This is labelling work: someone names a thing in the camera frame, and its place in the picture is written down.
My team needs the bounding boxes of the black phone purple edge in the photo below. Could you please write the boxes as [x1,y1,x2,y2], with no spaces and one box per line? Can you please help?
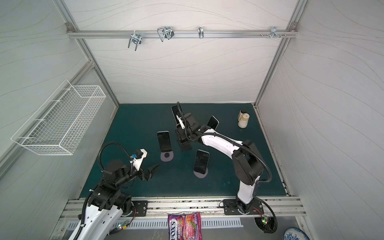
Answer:
[207,116,220,130]

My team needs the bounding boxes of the black phone light blue edge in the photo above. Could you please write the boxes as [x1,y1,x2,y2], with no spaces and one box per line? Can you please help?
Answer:
[157,131,173,153]

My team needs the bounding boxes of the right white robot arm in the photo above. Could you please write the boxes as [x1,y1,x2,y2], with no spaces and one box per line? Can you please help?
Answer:
[174,110,272,213]

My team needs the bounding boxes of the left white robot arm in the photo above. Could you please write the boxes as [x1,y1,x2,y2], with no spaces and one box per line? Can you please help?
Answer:
[69,160,160,240]

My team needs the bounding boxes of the grey round stand left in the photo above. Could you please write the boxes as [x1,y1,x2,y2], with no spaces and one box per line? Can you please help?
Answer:
[160,151,174,162]

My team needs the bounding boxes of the grey round stand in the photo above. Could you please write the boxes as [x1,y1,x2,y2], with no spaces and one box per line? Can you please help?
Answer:
[160,151,174,162]
[193,169,209,179]

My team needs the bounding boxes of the black phone back centre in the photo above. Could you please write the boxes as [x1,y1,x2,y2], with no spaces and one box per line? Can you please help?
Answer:
[171,105,181,124]

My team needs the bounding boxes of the black phone front centre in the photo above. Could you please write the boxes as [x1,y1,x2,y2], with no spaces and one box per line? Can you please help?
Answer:
[194,150,210,175]

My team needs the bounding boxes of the grey round stand front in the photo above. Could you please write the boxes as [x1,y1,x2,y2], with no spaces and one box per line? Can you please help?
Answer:
[193,169,209,179]

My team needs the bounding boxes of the white salt shaker beige cap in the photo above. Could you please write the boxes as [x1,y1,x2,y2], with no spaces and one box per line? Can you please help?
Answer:
[238,113,250,129]

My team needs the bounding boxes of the pink Fox's candy bag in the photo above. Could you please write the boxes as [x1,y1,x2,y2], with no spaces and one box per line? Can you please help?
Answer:
[168,213,202,240]

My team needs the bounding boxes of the metal U-bolt clamp middle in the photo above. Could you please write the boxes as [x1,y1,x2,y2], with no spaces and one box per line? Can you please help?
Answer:
[157,26,175,42]

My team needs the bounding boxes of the metal u-bolt clamp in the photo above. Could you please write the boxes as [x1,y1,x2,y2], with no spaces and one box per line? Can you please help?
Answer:
[128,33,142,51]
[157,26,175,42]

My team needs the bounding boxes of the metal clamp small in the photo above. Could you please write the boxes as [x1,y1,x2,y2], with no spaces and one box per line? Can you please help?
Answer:
[198,27,204,39]

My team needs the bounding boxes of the metal U-bolt clamp left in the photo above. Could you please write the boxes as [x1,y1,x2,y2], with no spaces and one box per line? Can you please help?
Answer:
[128,33,142,51]

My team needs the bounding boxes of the blue white ceramic plate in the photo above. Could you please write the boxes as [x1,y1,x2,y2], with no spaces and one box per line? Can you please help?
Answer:
[283,227,310,240]

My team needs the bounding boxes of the aluminium top crossbar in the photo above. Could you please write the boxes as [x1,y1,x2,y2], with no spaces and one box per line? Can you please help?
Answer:
[67,29,299,39]

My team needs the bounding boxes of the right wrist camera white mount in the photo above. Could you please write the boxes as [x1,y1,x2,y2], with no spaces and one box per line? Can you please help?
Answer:
[176,115,185,129]

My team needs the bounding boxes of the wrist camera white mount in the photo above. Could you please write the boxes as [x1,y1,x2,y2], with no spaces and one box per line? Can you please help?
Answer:
[130,149,148,173]
[176,115,185,129]

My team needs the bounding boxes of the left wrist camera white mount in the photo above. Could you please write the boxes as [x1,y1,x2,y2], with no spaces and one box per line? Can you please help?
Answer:
[130,149,148,173]

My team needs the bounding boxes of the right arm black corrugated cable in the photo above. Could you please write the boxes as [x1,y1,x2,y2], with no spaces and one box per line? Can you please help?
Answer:
[176,101,273,184]

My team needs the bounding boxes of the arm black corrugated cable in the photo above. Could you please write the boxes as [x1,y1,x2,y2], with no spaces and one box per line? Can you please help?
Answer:
[73,141,133,240]
[176,101,273,184]

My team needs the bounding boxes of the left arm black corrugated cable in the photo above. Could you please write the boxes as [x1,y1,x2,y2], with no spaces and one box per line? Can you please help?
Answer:
[73,141,133,240]

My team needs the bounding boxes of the white wire basket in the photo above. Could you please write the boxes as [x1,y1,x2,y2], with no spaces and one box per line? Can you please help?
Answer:
[11,80,106,156]

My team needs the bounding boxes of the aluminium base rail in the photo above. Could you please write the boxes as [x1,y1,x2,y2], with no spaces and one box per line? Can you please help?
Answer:
[59,196,307,221]

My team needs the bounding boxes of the metal bracket right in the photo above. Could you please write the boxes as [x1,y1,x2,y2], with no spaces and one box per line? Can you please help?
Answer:
[260,27,287,39]

